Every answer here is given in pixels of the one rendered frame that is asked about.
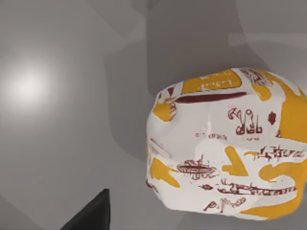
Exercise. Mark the white and yellow wrapped package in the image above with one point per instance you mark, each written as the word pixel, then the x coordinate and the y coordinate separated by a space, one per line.
pixel 223 148

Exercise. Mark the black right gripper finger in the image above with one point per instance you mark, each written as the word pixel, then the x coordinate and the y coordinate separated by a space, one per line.
pixel 96 213

